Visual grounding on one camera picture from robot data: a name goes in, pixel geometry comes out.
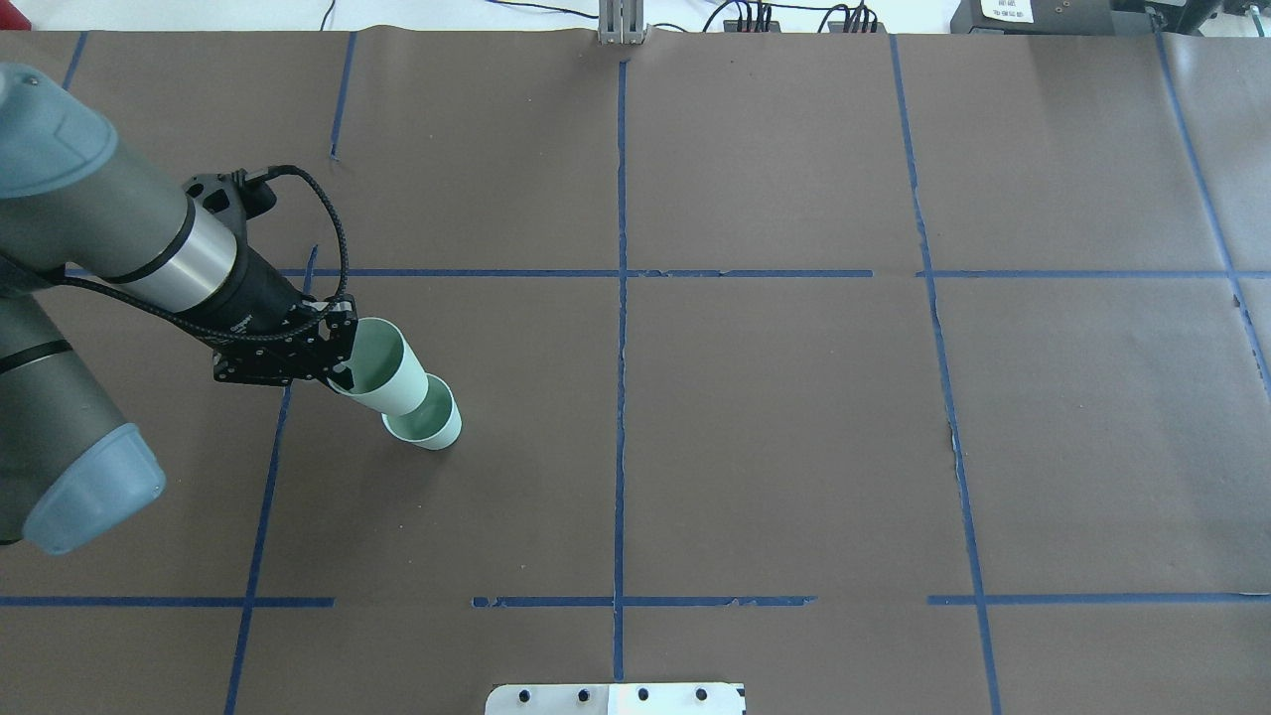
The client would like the white pedestal column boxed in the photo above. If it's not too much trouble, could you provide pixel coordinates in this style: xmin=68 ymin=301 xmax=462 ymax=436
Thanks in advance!
xmin=483 ymin=679 xmax=749 ymax=714

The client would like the aluminium frame post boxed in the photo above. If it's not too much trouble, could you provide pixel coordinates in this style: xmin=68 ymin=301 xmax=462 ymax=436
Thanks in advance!
xmin=597 ymin=0 xmax=648 ymax=46

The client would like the black desktop box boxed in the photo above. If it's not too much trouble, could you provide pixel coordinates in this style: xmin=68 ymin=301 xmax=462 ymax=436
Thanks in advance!
xmin=948 ymin=1 xmax=1154 ymax=37

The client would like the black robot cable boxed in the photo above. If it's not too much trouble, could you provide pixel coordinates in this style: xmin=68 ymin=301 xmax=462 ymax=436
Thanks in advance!
xmin=50 ymin=165 xmax=352 ymax=345

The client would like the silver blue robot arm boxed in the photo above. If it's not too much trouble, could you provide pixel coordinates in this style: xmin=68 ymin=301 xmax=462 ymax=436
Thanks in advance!
xmin=1 ymin=63 xmax=358 ymax=555

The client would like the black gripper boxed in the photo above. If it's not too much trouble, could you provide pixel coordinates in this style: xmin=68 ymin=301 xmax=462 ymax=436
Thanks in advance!
xmin=188 ymin=248 xmax=357 ymax=392

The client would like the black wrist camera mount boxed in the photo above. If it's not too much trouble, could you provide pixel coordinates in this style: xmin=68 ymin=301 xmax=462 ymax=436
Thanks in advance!
xmin=182 ymin=169 xmax=277 ymax=239

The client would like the mint green cup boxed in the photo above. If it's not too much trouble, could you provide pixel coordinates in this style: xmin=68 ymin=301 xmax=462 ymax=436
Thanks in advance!
xmin=337 ymin=317 xmax=428 ymax=417
xmin=381 ymin=372 xmax=463 ymax=451

